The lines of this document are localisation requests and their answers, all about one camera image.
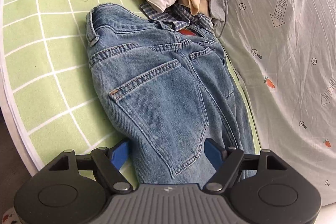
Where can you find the grey carrot print bedsheet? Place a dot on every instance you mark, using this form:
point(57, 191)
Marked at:
point(284, 54)

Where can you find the blue plaid shirt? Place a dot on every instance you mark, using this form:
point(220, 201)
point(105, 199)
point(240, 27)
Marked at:
point(178, 17)

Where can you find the green grid mat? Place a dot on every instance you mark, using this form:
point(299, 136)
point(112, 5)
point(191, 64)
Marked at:
point(47, 80)

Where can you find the blue denim jeans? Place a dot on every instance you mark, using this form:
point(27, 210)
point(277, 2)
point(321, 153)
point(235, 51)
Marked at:
point(167, 91)

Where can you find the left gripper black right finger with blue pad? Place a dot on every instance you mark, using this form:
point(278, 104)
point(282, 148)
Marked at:
point(231, 162)

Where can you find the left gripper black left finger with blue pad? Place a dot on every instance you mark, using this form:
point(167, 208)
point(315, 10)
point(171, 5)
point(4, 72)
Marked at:
point(104, 162)

